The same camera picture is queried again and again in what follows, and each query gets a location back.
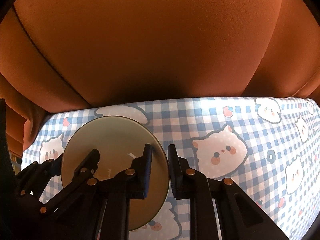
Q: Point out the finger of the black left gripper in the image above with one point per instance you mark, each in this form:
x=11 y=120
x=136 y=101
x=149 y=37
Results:
x=75 y=211
x=35 y=177

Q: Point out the white bowl with dark rim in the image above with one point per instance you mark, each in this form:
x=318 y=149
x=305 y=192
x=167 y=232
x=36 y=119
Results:
x=119 y=140

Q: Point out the orange curtain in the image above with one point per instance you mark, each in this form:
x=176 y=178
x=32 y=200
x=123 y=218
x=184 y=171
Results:
x=64 y=55

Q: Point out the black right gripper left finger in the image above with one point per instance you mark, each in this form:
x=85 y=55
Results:
x=131 y=183

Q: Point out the blue checkered bear tablecloth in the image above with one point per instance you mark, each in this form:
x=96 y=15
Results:
x=269 y=147

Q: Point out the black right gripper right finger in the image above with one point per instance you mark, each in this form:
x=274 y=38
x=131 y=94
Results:
x=218 y=209

